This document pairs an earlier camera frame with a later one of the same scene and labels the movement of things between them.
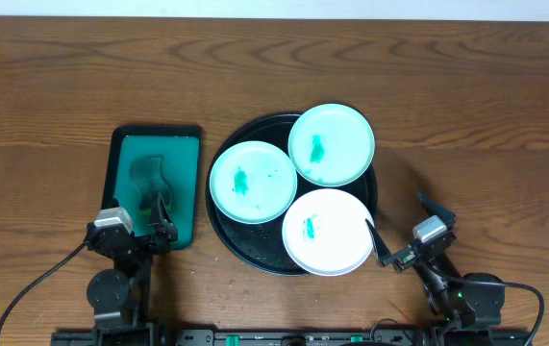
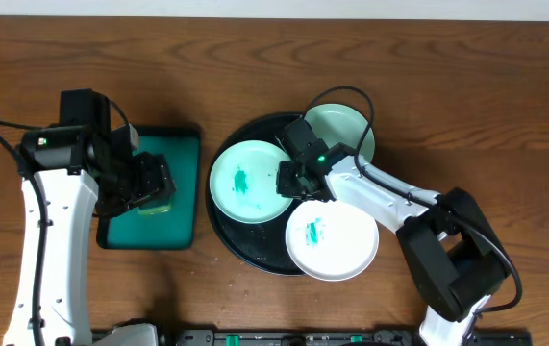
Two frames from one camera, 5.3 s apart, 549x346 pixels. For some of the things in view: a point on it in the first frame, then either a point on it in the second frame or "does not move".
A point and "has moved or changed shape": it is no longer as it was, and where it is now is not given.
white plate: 326,232 has moved or changed shape
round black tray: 262,246 does not move
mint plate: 253,182 does not move
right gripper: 411,253 → 287,180
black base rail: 290,337 does not move
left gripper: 138,241 → 157,180
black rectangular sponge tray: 179,147 does not move
